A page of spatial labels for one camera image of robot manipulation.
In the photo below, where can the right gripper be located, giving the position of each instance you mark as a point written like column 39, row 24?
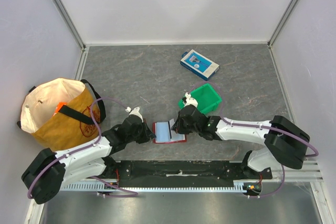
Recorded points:
column 180, row 121

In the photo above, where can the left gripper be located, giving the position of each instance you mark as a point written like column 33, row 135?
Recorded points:
column 148, row 134

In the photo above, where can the red card holder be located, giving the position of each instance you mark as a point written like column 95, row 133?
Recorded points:
column 165, row 135

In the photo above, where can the green plastic bin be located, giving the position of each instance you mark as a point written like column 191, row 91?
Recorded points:
column 207, row 97

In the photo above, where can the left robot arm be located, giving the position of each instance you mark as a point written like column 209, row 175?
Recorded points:
column 51, row 171

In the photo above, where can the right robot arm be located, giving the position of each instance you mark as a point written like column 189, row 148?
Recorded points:
column 283, row 143

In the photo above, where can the blue white product box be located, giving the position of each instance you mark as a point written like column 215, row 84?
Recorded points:
column 199, row 64

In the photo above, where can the orange item in bag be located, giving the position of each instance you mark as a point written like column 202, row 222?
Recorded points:
column 58, row 107

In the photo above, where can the brown paper tote bag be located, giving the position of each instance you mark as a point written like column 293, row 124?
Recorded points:
column 73, row 125

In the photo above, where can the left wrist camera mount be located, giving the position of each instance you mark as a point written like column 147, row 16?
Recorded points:
column 135, row 111

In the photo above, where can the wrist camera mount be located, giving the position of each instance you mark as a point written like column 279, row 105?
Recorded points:
column 135, row 111
column 189, row 100

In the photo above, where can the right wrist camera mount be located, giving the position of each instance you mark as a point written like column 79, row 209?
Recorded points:
column 189, row 100

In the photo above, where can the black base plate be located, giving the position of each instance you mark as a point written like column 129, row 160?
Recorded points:
column 123, row 170

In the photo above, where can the grey slotted cable duct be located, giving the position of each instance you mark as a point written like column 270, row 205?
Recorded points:
column 94, row 185

